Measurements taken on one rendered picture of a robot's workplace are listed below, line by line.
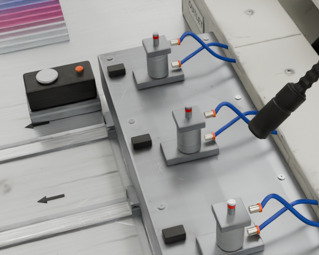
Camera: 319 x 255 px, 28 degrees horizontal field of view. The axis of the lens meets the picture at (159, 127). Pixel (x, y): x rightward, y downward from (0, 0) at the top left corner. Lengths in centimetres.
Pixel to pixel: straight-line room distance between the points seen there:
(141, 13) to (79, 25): 9
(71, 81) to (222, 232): 29
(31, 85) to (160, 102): 15
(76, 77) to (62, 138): 7
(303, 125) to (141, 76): 18
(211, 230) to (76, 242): 14
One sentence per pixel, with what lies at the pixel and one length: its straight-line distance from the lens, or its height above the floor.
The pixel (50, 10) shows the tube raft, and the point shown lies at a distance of 88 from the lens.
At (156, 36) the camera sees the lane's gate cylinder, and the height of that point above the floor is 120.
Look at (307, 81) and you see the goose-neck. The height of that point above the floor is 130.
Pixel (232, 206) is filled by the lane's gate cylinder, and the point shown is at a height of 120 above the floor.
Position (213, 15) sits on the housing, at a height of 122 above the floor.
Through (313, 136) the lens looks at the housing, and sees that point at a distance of 58.
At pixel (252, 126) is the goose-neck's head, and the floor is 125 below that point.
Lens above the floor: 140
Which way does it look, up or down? 25 degrees down
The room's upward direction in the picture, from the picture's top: 43 degrees clockwise
